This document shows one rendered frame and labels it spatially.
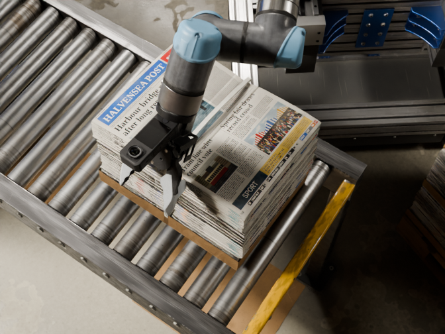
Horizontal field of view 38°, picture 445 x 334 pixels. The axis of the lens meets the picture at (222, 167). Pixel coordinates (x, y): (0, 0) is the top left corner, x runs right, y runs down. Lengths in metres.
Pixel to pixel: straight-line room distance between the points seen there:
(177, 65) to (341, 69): 1.40
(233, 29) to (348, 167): 0.54
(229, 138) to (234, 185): 0.11
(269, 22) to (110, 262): 0.64
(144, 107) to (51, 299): 1.15
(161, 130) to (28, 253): 1.35
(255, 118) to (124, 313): 1.12
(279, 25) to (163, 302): 0.64
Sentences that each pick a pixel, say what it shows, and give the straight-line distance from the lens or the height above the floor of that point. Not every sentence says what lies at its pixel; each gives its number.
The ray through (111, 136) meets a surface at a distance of 1.31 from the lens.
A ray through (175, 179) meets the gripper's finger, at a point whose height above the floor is 1.12.
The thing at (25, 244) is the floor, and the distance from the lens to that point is 2.43.
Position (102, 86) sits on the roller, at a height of 0.80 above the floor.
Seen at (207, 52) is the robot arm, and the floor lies 1.31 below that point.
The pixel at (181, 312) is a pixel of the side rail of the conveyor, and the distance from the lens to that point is 1.42.
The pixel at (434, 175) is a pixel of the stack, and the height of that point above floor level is 0.46.
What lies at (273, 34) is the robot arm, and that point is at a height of 1.26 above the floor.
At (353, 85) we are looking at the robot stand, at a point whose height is 0.21.
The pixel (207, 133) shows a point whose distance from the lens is 1.30.
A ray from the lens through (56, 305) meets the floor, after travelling 2.33.
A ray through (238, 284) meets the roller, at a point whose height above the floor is 0.80.
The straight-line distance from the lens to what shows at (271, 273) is 2.28.
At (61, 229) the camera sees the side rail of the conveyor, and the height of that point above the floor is 0.80.
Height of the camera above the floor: 2.18
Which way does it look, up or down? 63 degrees down
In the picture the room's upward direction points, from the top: 3 degrees counter-clockwise
